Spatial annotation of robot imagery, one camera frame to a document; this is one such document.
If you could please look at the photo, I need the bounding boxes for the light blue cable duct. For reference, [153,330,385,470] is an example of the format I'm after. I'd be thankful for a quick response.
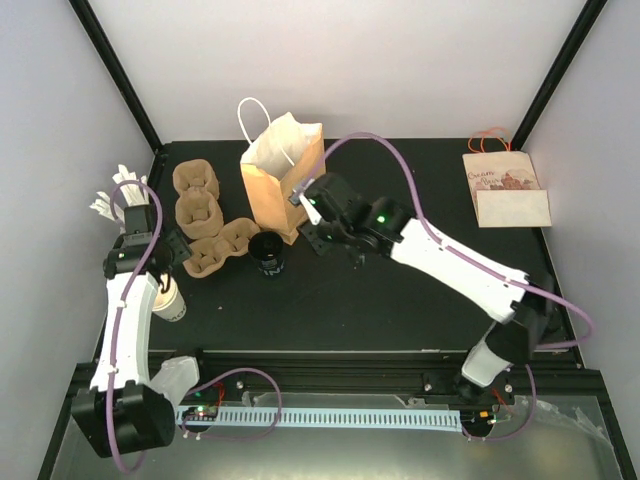
[175,405,462,433]

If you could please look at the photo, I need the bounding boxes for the brown paper takeout bag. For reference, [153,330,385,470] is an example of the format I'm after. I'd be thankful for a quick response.
[236,97,326,245]

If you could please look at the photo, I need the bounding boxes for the cup of white wrapped stirrers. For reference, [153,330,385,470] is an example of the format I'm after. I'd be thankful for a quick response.
[89,164,149,227]

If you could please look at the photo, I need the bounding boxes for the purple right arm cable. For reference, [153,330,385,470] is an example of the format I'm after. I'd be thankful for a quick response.
[304,131,597,444]

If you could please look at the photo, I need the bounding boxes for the black left frame post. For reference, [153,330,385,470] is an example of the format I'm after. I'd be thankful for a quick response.
[68,0,163,154]

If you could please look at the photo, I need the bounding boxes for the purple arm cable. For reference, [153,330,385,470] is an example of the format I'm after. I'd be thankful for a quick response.
[304,131,597,444]
[105,180,284,475]

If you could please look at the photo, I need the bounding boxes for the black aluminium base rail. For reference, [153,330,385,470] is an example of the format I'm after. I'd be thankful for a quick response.
[187,349,608,408]

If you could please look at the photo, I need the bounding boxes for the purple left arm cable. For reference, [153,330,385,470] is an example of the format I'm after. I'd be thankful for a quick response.
[105,180,284,475]

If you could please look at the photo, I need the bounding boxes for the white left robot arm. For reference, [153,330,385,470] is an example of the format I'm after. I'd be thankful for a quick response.
[71,204,215,458]

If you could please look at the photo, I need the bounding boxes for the stack of pulp cup carriers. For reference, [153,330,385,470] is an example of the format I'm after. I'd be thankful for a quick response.
[172,159,224,240]

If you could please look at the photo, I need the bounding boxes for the stack of black cup lids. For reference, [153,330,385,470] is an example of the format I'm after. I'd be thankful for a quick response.
[248,231,285,279]

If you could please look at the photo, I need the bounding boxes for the white paper coffee cup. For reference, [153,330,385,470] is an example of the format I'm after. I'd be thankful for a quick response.
[152,283,187,322]

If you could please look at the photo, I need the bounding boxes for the black frame post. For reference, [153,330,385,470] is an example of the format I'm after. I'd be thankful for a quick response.
[68,0,163,154]
[511,0,608,151]

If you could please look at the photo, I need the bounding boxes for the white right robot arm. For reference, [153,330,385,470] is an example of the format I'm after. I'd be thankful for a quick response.
[289,173,552,403]

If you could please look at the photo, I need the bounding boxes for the printed paper bag orange handles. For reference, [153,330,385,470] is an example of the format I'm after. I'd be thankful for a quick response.
[462,127,552,228]

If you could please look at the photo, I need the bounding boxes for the brown pulp cup carrier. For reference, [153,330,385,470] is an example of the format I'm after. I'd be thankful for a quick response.
[183,218,260,279]

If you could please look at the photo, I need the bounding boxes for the black right frame post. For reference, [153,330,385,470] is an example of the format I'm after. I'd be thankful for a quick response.
[511,0,608,151]

